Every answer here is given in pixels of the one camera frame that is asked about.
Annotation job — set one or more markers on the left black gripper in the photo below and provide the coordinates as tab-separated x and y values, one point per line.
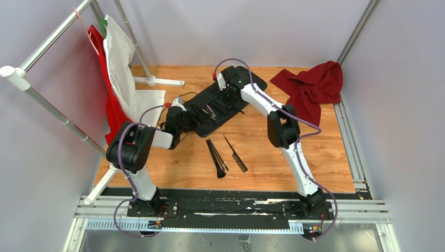
194	121

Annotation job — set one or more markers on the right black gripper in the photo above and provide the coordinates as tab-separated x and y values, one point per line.
228	86

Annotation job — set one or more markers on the pink handle makeup brush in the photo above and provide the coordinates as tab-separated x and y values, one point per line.
213	114

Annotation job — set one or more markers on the black makeup brush roll case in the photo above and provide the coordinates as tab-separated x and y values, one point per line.
205	125

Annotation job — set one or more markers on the large black powder brush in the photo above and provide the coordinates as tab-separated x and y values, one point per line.
219	171

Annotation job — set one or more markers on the black comb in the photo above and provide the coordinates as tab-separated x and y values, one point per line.
236	157

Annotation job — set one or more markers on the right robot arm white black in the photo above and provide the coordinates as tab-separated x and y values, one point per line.
283	132

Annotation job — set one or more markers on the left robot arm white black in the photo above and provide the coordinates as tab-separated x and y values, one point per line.
130	148

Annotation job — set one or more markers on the thin black makeup brush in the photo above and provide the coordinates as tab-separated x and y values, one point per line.
219	158

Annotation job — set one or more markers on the red hanging garment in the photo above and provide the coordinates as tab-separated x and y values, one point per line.
115	115

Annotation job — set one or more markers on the dark red cloth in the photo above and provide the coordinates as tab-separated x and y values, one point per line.
307	90

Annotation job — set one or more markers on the white hanging cloth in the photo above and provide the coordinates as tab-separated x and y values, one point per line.
119	52

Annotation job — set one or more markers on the pink hanger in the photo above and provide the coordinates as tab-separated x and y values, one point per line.
85	31

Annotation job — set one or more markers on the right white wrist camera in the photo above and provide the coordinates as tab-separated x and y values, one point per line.
221	81

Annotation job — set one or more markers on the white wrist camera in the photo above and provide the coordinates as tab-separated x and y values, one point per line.
178	102
221	81

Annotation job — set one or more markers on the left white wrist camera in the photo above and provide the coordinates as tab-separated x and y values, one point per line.
178	102

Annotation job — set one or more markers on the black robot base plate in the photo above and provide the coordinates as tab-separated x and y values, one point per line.
231	210

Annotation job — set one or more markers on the aluminium rail frame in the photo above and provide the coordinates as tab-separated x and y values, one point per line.
362	224

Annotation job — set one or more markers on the right corner aluminium post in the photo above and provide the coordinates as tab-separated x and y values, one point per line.
365	17

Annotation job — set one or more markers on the silver clothes rack frame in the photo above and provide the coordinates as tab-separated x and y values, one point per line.
42	161

